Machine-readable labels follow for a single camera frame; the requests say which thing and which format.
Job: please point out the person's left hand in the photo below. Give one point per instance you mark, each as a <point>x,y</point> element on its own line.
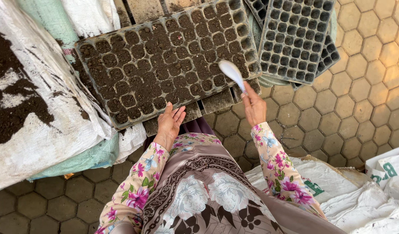
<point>167,126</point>

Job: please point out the person's right hand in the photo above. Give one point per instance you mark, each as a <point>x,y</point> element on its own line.
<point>255,109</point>

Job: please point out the white plastic spoon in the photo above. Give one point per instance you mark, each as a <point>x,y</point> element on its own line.
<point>231,71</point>

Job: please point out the purple skirt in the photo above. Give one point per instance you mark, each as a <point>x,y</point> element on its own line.
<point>199,126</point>

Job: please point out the small white woven sack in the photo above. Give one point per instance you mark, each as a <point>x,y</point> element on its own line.
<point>131,139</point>

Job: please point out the weathered wooden pallet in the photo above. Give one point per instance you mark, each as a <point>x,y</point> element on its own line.
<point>215,101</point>

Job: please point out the soil-filled black seedling tray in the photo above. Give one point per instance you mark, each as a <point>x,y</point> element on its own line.
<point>160,61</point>

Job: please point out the brown floral patterned headscarf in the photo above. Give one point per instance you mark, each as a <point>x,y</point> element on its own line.
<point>202,195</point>

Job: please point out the empty black seedling tray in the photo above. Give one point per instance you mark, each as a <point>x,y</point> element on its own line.
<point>293,39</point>
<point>329,57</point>

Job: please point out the pale green woven sack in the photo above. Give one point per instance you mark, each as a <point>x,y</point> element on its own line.
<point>89,157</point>

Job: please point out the white sack with green print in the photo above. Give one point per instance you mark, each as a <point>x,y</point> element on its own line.
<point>316,182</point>

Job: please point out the large white soil-stained sack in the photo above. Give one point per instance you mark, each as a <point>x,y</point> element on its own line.
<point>40,74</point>

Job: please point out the white bag with green lettering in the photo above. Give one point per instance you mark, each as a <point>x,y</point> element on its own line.
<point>389,167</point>

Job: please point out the crumpled white plastic sack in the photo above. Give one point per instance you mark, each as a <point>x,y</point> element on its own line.
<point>365,211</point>

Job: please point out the pile of dark soil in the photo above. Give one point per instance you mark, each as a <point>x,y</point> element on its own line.
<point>11,107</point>

